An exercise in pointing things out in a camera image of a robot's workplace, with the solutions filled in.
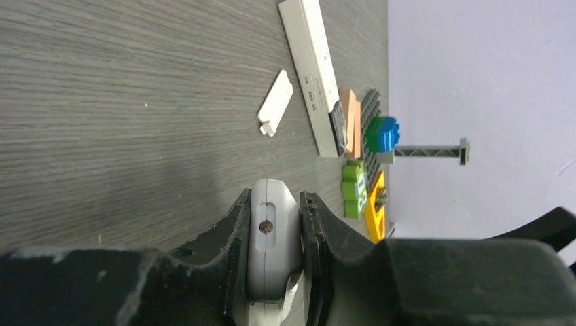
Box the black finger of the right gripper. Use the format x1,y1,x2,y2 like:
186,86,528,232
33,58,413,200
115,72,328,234
494,207,575,252

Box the left wooden block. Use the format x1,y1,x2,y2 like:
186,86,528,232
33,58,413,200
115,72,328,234
340,88,357,158

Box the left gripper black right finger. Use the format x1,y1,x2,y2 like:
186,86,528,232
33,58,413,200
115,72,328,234
300,192,575,325

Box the green lego brick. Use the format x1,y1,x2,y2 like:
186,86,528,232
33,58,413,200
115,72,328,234
364,117,384,153

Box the right wooden block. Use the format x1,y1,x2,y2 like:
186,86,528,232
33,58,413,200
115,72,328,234
352,100,361,158

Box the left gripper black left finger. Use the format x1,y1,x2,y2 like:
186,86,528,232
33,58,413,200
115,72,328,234
1,189,251,325

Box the grey lego baseplate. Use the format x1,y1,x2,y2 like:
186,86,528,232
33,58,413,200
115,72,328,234
361,88,381,192

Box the green toy with eyes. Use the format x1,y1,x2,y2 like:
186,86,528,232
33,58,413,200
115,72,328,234
341,160,367,219

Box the yellow triangular tool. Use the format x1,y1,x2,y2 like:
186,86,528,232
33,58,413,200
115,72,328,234
364,170,387,243

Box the white remote control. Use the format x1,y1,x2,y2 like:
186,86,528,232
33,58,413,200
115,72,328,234
247,179,303,325

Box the wooden block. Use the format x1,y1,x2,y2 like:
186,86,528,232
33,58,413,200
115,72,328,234
352,100,361,158
340,88,357,158

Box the small white battery door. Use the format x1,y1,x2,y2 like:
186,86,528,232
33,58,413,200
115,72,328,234
257,69,293,137

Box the small grey lego piece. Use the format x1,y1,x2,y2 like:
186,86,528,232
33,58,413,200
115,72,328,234
376,137,471,166

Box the blue lego brick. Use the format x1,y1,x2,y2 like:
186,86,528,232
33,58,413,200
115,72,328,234
378,117,400,153

